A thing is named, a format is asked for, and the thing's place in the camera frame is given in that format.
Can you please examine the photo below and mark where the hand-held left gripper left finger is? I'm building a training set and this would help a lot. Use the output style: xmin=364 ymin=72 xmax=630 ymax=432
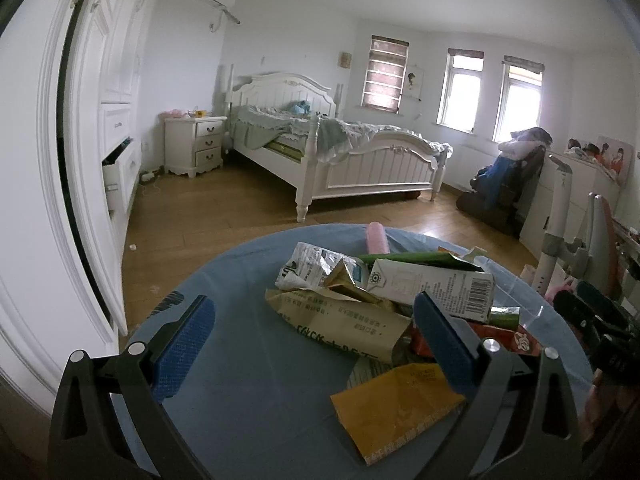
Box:
xmin=47 ymin=295 xmax=217 ymax=480

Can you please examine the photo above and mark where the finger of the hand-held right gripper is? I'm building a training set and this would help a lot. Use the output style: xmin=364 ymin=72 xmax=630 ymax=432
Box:
xmin=575 ymin=281 xmax=632 ymax=323
xmin=552 ymin=289 xmax=608 ymax=348

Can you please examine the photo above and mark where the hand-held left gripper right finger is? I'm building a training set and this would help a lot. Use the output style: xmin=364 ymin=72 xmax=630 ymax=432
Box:
xmin=412 ymin=290 xmax=583 ymax=480

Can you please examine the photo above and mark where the white carton with barcode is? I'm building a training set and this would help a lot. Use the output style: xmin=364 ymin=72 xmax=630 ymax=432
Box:
xmin=367 ymin=257 xmax=496 ymax=324

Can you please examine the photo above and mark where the red snack wrapper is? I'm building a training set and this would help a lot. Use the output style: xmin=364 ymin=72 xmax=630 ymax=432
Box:
xmin=410 ymin=320 xmax=543 ymax=358

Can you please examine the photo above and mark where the yellow packet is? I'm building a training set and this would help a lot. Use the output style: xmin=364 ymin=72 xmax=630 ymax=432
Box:
xmin=330 ymin=364 xmax=468 ymax=466

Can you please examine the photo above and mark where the beige paper bag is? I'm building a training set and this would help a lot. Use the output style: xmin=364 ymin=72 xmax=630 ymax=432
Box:
xmin=265 ymin=287 xmax=413 ymax=363

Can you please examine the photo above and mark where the pink roll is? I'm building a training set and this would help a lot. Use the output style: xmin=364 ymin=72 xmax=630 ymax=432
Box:
xmin=366 ymin=222 xmax=391 ymax=256

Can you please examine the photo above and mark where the white milk carton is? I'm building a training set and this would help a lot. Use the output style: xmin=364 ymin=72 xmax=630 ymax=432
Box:
xmin=275 ymin=241 xmax=396 ymax=306

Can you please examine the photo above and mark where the person's right hand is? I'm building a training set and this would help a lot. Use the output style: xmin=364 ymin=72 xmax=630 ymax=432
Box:
xmin=582 ymin=367 xmax=640 ymax=456

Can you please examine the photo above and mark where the pink toy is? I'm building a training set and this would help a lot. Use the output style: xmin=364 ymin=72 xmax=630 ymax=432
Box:
xmin=547 ymin=279 xmax=577 ymax=303

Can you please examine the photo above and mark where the blue tablecloth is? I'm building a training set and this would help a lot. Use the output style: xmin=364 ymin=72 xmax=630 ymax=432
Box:
xmin=107 ymin=222 xmax=596 ymax=480

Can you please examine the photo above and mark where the white cabinet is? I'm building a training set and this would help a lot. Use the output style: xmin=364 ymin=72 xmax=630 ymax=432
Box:
xmin=520 ymin=147 xmax=626 ymax=261

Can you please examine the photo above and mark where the poster with figures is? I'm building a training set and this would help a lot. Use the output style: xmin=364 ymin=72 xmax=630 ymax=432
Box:
xmin=565 ymin=135 xmax=635 ymax=186

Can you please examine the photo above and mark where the chair with piled clothes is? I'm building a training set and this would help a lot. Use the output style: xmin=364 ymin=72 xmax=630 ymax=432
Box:
xmin=457 ymin=127 xmax=553 ymax=236

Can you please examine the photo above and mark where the white wardrobe drawer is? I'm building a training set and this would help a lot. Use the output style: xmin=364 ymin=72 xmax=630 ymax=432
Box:
xmin=101 ymin=137 xmax=141 ymax=211

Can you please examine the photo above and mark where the white wooden bed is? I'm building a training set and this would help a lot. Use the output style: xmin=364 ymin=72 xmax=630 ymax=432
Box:
xmin=223 ymin=64 xmax=453 ymax=223

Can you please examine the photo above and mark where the white nightstand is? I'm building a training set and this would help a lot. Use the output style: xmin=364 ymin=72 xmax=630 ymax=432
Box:
xmin=165 ymin=116 xmax=228 ymax=178

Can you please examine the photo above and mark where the wide window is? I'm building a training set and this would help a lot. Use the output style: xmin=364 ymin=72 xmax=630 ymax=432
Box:
xmin=492 ymin=56 xmax=544 ymax=143

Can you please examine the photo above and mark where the light green blanket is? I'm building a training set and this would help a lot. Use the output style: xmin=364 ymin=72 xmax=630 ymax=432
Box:
xmin=231 ymin=105 xmax=313 ymax=151

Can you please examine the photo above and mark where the narrow window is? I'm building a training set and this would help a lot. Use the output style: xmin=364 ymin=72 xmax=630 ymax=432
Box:
xmin=436 ymin=49 xmax=485 ymax=133

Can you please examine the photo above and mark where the window with striped blind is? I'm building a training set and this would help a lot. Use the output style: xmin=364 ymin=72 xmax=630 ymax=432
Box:
xmin=362 ymin=36 xmax=410 ymax=112

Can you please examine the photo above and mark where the white wardrobe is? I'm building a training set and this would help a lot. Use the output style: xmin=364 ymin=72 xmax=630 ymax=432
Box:
xmin=0 ymin=0 xmax=151 ymax=396

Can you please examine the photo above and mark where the wall poster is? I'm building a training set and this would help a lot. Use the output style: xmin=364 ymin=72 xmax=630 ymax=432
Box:
xmin=404 ymin=65 xmax=425 ymax=100

